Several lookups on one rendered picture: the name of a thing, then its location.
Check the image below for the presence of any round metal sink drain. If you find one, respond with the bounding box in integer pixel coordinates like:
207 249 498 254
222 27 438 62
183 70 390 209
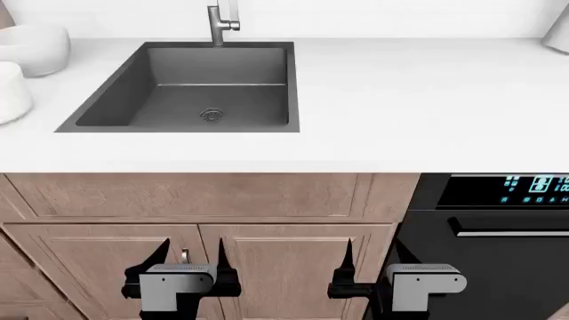
199 107 222 124

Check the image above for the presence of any wooden side drawer cabinet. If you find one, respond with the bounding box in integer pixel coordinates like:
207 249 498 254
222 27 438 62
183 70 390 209
0 226 85 320

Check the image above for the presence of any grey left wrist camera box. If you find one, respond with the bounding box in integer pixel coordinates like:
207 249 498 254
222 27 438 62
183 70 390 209
139 264 220 312

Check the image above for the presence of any wooden false drawer panel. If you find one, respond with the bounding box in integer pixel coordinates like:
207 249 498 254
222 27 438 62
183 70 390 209
0 172 421 224

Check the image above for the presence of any brushed steel faucet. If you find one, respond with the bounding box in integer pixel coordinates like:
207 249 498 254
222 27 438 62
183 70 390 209
206 0 242 48

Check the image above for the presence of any black dishwasher bar handle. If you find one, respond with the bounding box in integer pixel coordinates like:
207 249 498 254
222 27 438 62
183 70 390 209
446 216 569 237

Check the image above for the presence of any small white rounded ceramic vessel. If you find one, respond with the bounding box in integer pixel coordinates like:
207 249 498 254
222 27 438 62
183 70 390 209
0 60 35 125

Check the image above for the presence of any wooden cabinet door with handle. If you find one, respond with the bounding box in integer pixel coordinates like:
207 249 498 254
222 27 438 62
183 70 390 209
2 222 223 320

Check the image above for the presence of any white cone-shaped vessel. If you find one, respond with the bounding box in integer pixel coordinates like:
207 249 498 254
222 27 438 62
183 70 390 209
541 4 569 56

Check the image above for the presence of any black dishwasher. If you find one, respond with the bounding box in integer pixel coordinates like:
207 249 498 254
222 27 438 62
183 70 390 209
363 172 569 320

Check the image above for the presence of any large white rounded ceramic vessel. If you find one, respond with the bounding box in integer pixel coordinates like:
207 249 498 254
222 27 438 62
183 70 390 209
0 23 72 79

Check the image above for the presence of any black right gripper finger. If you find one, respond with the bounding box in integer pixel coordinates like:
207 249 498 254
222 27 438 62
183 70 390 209
394 238 422 268
333 237 356 272

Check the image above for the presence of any dark grey undermount sink basin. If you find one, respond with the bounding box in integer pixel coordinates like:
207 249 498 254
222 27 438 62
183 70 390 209
53 40 301 133

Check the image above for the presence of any dishwasher control display panel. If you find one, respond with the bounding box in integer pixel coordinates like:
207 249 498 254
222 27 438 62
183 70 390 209
436 173 569 210

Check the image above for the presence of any plain wooden cabinet door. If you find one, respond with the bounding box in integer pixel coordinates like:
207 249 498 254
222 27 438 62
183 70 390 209
197 223 398 320

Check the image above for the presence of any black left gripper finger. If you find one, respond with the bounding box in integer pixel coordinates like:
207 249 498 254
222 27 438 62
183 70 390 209
216 237 236 273
125 237 172 275

